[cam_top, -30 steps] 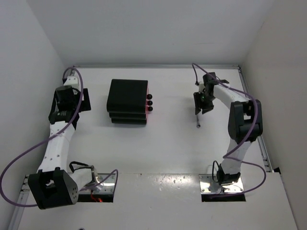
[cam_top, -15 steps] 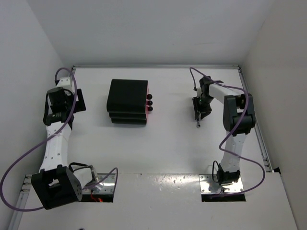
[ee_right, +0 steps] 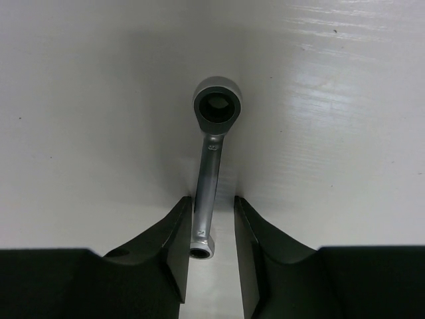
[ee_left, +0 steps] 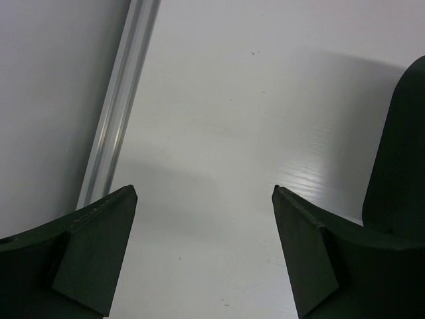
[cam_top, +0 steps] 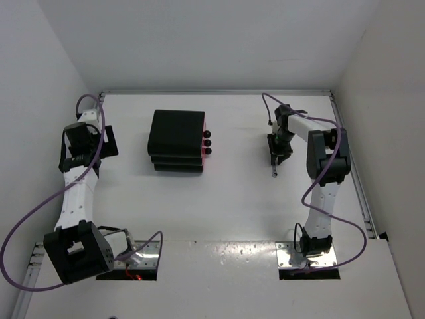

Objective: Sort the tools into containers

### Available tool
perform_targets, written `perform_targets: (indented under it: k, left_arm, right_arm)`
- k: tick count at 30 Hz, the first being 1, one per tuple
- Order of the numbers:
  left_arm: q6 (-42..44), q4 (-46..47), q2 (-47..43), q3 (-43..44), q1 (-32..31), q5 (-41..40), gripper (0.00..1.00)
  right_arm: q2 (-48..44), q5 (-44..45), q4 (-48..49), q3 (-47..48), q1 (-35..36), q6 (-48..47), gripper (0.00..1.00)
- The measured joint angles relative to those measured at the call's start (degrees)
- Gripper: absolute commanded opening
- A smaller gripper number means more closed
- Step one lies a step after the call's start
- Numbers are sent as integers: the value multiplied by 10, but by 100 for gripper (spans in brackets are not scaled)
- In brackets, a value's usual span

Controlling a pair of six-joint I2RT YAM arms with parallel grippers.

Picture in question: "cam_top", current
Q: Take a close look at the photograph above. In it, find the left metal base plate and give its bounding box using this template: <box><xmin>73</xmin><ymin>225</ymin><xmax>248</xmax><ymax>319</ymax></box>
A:
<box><xmin>114</xmin><ymin>241</ymin><xmax>160</xmax><ymax>270</ymax></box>

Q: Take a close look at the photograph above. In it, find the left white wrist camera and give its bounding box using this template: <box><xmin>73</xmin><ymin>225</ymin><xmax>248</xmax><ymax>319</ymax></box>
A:
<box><xmin>77</xmin><ymin>108</ymin><xmax>102</xmax><ymax>130</ymax></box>

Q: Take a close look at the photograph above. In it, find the black drawer cabinet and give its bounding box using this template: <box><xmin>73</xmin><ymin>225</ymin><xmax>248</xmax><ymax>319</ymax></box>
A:
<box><xmin>147</xmin><ymin>110</ymin><xmax>205</xmax><ymax>173</ymax></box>

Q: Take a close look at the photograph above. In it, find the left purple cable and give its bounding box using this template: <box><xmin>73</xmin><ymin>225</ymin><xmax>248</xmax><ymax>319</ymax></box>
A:
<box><xmin>1</xmin><ymin>94</ymin><xmax>163</xmax><ymax>292</ymax></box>

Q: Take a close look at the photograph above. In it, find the silver ratchet wrench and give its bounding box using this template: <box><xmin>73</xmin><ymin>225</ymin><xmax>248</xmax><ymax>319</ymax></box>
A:
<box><xmin>272</xmin><ymin>166</ymin><xmax>278</xmax><ymax>178</ymax></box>

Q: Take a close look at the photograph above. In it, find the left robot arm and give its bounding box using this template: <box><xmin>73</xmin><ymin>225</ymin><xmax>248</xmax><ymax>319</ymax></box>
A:
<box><xmin>43</xmin><ymin>122</ymin><xmax>130</xmax><ymax>284</ymax></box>

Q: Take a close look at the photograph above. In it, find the pink bottom drawer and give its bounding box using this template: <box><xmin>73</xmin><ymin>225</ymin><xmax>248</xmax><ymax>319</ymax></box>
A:
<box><xmin>202</xmin><ymin>147</ymin><xmax>212</xmax><ymax>166</ymax></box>

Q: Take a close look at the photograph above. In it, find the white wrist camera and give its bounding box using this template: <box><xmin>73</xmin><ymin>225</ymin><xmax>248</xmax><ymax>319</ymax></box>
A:
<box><xmin>77</xmin><ymin>108</ymin><xmax>102</xmax><ymax>130</ymax></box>
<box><xmin>271</xmin><ymin>121</ymin><xmax>280</xmax><ymax>135</ymax></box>

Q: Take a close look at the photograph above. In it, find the metal base plate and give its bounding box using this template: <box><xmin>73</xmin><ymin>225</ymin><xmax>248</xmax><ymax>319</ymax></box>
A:
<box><xmin>114</xmin><ymin>241</ymin><xmax>160</xmax><ymax>270</ymax></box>
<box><xmin>276</xmin><ymin>242</ymin><xmax>337</xmax><ymax>270</ymax></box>

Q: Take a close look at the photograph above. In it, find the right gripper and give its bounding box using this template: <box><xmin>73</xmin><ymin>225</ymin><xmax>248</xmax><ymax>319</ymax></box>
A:
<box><xmin>268</xmin><ymin>131</ymin><xmax>295</xmax><ymax>164</ymax></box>

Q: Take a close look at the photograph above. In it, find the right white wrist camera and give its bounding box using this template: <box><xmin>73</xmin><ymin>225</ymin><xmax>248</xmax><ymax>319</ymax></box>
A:
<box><xmin>271</xmin><ymin>121</ymin><xmax>280</xmax><ymax>135</ymax></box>

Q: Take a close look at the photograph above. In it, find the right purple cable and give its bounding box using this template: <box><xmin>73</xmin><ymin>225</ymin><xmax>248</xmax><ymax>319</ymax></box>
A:
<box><xmin>261</xmin><ymin>92</ymin><xmax>368</xmax><ymax>274</ymax></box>

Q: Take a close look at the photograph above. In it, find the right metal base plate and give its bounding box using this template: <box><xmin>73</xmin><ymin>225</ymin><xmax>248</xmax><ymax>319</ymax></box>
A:
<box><xmin>276</xmin><ymin>242</ymin><xmax>337</xmax><ymax>270</ymax></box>

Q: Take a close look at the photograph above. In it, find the purple cable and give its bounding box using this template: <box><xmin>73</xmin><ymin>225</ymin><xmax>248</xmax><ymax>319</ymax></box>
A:
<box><xmin>261</xmin><ymin>92</ymin><xmax>368</xmax><ymax>274</ymax></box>
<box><xmin>1</xmin><ymin>94</ymin><xmax>163</xmax><ymax>292</ymax></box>

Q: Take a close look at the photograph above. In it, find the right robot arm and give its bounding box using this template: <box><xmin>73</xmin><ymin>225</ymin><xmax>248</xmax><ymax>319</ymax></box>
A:
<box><xmin>267</xmin><ymin>104</ymin><xmax>351</xmax><ymax>257</ymax></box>

